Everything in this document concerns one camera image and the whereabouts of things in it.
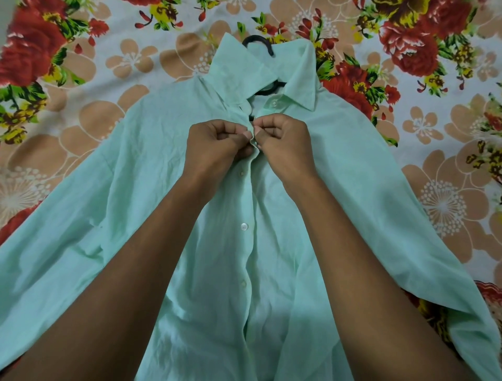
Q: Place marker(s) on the red floral bedsheet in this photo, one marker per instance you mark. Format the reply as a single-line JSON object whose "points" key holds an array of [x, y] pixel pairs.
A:
{"points": [[431, 117]]}

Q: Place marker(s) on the mint green shirt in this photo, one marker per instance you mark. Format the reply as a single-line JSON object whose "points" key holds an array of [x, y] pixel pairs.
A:
{"points": [[372, 188]]}

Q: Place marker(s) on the person's left forearm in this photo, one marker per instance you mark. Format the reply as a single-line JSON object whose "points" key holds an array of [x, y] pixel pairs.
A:
{"points": [[117, 294]]}

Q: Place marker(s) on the person's left hand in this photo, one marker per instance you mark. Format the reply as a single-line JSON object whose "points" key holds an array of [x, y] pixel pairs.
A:
{"points": [[213, 157]]}

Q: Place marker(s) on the person's right hand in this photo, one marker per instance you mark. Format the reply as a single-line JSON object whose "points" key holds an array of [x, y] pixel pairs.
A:
{"points": [[288, 151]]}

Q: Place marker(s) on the person's right forearm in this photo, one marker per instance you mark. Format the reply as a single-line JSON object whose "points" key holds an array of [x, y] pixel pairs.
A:
{"points": [[376, 298]]}

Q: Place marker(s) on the black hanger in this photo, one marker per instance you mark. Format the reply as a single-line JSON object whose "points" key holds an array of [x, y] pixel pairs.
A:
{"points": [[259, 38]]}

